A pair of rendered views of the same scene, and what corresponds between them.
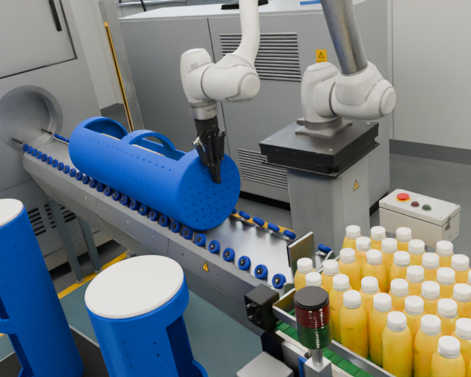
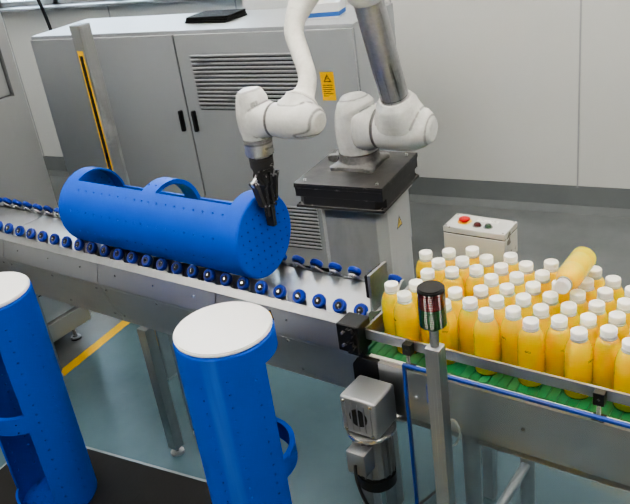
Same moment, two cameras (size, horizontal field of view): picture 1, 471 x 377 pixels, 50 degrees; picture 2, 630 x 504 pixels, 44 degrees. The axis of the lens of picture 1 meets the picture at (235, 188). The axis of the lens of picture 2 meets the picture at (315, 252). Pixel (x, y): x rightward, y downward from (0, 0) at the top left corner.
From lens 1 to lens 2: 0.92 m
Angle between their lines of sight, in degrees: 13
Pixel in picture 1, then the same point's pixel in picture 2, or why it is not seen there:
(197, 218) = (254, 264)
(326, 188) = (371, 227)
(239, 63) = (305, 100)
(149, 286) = (241, 326)
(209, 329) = not seen: hidden behind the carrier
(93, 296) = (186, 343)
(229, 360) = not seen: hidden behind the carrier
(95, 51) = not seen: outside the picture
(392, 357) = (484, 346)
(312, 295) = (431, 286)
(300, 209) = (340, 255)
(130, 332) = (235, 369)
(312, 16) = (313, 34)
